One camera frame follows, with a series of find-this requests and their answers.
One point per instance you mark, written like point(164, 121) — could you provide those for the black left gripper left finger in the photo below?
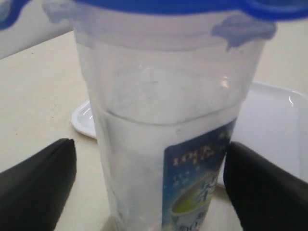
point(34, 192)

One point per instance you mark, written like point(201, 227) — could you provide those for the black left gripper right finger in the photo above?
point(264, 196)

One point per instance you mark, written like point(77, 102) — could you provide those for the clear plastic container with label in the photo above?
point(109, 53)

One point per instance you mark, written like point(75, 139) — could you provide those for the blue plastic lid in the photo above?
point(168, 7)

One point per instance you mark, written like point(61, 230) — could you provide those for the white rectangular plastic tray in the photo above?
point(272, 125)

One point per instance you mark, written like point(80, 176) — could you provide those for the white backdrop curtain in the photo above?
point(33, 27)

